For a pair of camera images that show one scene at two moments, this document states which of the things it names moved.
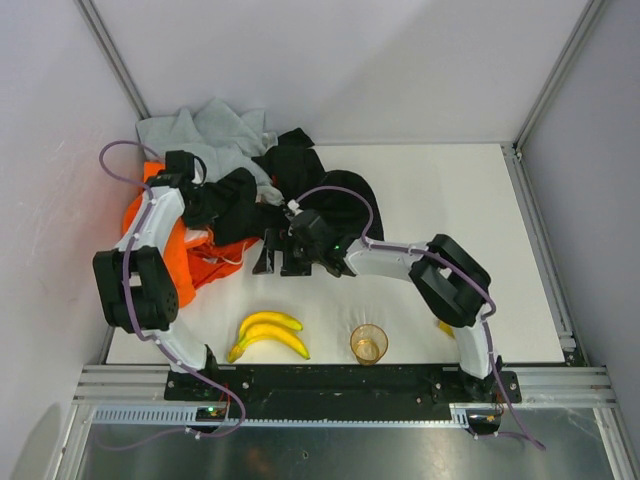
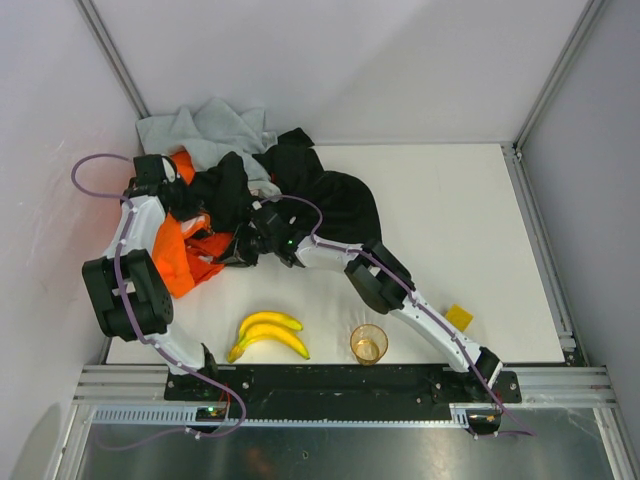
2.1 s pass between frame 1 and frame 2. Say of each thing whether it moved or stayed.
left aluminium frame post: stayed
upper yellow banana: stayed
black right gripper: moved
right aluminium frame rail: stayed
